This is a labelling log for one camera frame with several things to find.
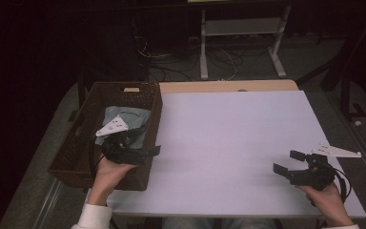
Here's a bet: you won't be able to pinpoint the person's left hand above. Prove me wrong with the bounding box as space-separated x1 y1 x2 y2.
87 156 137 208

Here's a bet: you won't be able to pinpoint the light blue denim shorts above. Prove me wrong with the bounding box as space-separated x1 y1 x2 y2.
94 105 152 151

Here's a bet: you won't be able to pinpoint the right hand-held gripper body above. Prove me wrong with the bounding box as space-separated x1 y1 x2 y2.
290 142 362 192

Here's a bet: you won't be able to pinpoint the brown woven basket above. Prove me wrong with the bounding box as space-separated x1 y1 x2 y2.
47 81 164 191

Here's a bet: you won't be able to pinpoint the person's right hand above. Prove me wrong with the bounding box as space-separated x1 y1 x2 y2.
295 182 356 227

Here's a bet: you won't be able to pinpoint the tangle of floor cables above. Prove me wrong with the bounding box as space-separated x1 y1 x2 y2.
132 17 246 82

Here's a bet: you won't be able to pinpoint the white board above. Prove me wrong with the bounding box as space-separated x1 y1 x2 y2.
106 90 366 219

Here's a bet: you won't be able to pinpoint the white metal stand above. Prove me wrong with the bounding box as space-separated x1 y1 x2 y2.
199 4 292 80

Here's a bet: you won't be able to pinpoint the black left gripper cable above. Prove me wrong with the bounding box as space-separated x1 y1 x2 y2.
90 135 109 177

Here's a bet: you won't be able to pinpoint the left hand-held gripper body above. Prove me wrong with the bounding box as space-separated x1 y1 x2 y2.
94 114 151 166

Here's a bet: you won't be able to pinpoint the black metal stand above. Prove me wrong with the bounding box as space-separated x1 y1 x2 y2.
295 9 366 121

